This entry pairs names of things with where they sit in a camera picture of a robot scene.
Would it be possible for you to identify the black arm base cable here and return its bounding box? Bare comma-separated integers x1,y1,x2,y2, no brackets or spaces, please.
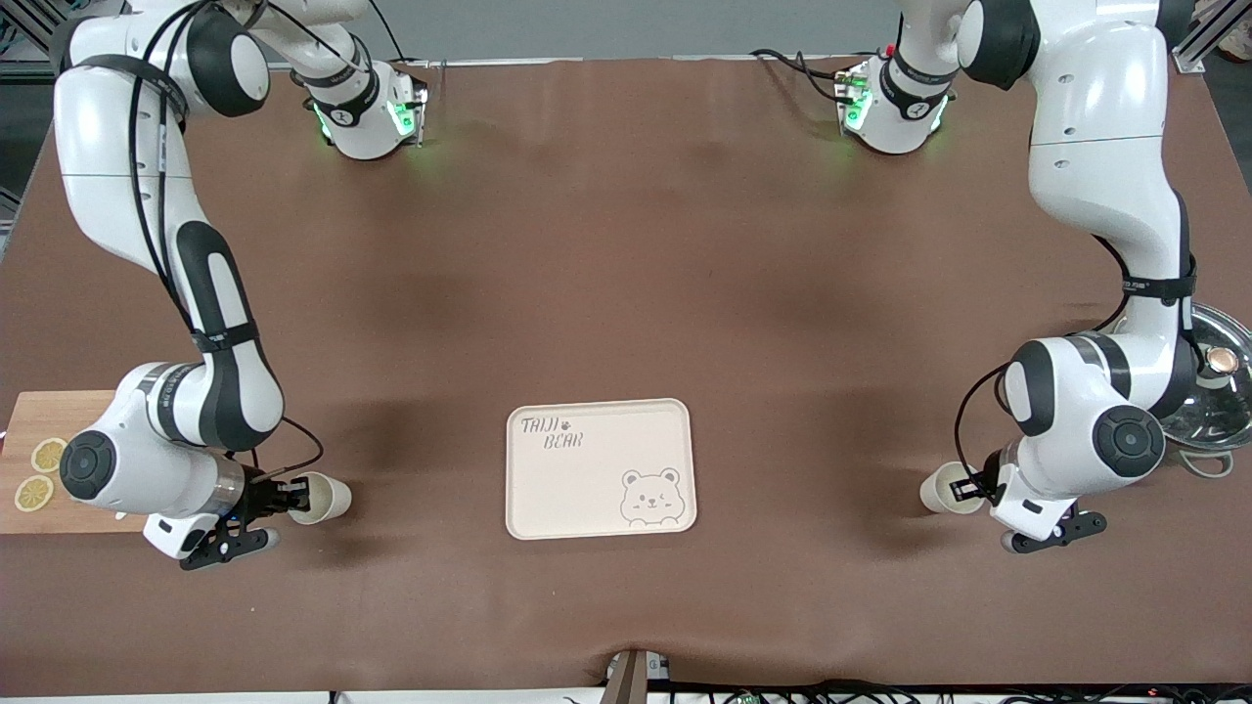
748,47,857,104
367,0,436,69

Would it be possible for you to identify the beige bear print tray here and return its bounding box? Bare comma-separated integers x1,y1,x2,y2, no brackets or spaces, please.
505,398,698,541

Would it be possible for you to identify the aluminium frame profile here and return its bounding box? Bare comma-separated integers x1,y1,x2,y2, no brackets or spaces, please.
0,0,133,84
1174,0,1252,74

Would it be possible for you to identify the wooden post with device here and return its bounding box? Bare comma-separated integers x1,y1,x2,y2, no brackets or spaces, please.
602,647,671,704

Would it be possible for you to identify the bamboo cutting board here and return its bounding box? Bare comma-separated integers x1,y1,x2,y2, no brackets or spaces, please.
0,391,148,535

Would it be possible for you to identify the white IKEA cup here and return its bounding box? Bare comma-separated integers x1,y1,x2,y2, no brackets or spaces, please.
291,472,353,526
919,462,984,516

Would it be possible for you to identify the glass pot lid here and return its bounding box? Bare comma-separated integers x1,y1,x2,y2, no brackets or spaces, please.
1164,303,1252,451

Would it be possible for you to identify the black right arm base cable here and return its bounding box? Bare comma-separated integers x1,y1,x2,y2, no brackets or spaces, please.
367,0,436,69

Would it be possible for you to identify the black left arm base cable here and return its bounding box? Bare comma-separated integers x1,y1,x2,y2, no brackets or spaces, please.
748,47,857,104

